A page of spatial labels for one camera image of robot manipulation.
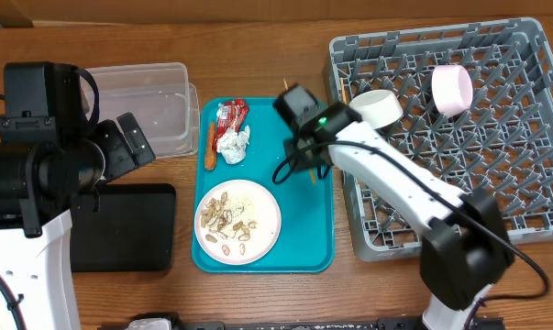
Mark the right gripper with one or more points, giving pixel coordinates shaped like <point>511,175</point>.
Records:
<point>298,161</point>

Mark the wooden chopstick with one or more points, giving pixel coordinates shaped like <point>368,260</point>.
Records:
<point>343,91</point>
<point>311,171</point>

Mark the white tissue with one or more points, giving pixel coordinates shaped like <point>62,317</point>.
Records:
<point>232,145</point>

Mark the red snack wrapper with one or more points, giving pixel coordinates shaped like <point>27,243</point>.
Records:
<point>230,114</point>

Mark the white bowl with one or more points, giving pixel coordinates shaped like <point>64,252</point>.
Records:
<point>379,108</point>

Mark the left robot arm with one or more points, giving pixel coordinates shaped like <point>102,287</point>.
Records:
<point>53,149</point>

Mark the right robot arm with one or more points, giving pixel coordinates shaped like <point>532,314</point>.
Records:
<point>465,246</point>

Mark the teal plastic tray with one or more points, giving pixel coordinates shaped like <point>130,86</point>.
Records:
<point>306,243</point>

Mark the orange carrot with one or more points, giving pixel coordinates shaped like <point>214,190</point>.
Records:
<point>210,153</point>

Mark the white plate with peanut shells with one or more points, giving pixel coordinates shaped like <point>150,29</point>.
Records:
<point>237,222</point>

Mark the clear plastic bin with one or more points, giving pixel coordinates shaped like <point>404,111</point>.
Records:
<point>161,98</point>

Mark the black plastic tray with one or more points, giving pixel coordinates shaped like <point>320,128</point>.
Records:
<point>129,227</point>

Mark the grey dish rack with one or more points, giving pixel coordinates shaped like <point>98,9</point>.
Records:
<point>503,143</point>

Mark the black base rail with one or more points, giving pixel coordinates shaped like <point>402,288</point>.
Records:
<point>172,321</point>

